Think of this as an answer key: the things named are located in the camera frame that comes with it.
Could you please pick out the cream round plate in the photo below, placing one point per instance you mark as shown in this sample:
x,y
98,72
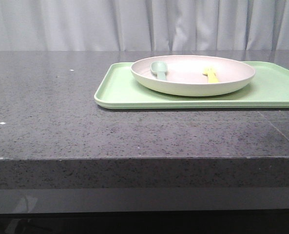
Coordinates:
x,y
185,75

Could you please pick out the yellow plastic fork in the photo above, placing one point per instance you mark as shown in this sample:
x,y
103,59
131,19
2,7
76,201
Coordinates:
x,y
211,75

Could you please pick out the light green spoon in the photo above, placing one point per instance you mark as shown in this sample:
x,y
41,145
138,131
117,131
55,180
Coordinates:
x,y
159,69

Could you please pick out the green rectangular tray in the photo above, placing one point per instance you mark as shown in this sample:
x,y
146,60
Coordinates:
x,y
268,89

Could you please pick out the white curtain backdrop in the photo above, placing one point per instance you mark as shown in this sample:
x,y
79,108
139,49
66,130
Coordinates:
x,y
143,25

